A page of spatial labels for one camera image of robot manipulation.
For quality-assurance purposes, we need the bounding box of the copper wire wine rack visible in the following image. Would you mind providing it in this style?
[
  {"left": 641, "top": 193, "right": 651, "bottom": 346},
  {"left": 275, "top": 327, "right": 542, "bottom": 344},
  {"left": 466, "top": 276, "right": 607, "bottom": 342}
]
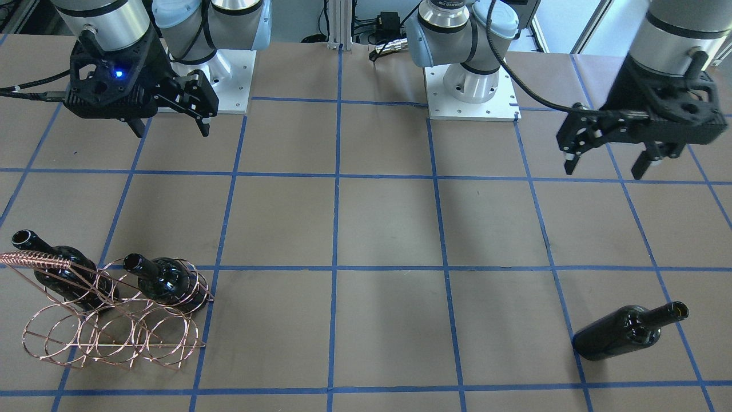
[{"left": 2, "top": 251, "right": 214, "bottom": 370}]

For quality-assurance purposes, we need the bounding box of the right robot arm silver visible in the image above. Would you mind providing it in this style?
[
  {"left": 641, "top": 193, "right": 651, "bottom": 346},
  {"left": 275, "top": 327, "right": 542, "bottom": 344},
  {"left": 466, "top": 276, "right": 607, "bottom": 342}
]
[{"left": 53, "top": 1, "right": 272, "bottom": 137}]

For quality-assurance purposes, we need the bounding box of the dark wine bottle rack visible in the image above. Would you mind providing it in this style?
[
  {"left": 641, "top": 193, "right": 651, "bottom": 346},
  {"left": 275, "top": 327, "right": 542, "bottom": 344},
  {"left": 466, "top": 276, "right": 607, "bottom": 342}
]
[
  {"left": 123, "top": 253, "right": 209, "bottom": 314},
  {"left": 11, "top": 229, "right": 120, "bottom": 311}
]

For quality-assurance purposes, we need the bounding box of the black power adapter box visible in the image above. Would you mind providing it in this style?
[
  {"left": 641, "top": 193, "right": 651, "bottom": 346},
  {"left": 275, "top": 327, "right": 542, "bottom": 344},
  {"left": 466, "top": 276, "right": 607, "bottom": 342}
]
[{"left": 375, "top": 11, "right": 401, "bottom": 38}]

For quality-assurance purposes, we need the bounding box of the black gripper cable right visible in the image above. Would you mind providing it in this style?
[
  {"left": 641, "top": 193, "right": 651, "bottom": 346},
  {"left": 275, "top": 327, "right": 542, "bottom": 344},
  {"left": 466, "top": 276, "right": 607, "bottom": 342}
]
[{"left": 0, "top": 70, "right": 72, "bottom": 102}]

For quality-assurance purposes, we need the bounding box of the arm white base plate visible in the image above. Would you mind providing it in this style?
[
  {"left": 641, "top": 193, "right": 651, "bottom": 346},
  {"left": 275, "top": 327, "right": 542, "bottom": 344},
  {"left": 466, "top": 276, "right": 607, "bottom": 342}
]
[
  {"left": 172, "top": 49, "right": 257, "bottom": 114},
  {"left": 424, "top": 64, "right": 522, "bottom": 122}
]

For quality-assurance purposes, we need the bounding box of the aluminium frame post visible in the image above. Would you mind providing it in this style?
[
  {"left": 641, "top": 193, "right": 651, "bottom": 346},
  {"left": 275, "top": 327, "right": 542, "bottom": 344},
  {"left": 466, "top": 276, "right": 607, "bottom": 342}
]
[{"left": 327, "top": 0, "right": 353, "bottom": 52}]

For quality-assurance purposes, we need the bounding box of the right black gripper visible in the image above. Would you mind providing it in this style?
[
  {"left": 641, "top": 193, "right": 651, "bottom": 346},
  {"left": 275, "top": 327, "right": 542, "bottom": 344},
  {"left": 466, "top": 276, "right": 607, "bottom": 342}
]
[{"left": 63, "top": 27, "right": 219, "bottom": 138}]

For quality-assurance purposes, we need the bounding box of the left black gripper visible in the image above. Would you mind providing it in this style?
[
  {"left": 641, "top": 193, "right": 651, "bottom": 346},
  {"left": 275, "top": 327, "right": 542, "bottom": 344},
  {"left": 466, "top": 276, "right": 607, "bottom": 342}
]
[{"left": 556, "top": 54, "right": 729, "bottom": 180}]

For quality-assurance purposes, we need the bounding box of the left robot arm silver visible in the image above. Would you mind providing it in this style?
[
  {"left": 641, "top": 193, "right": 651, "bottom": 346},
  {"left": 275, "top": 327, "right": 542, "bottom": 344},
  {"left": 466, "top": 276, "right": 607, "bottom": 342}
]
[{"left": 405, "top": 1, "right": 730, "bottom": 180}]

